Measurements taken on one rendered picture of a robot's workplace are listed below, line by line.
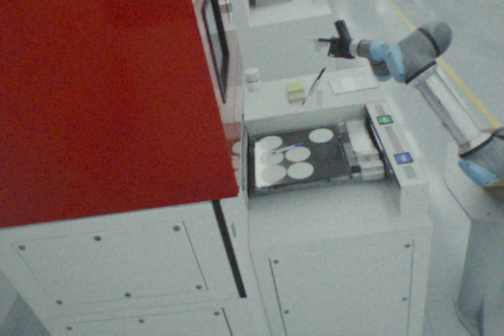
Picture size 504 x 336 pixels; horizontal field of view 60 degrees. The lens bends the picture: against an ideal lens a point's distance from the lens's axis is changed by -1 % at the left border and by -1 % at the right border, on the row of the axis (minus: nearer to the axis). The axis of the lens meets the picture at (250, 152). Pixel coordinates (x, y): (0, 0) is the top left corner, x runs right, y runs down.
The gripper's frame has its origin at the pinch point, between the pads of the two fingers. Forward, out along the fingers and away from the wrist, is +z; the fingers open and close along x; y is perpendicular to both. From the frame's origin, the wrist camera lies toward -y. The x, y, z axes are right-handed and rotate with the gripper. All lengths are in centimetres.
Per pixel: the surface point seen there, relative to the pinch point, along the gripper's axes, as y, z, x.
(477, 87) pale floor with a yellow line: 52, 25, 221
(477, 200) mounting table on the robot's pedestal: 47, -82, -2
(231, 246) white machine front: 48, -55, -87
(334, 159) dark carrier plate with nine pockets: 42, -35, -25
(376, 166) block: 41, -51, -19
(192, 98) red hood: 3, -59, -101
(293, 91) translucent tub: 22.6, -1.4, -15.5
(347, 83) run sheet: 20.5, -9.1, 11.6
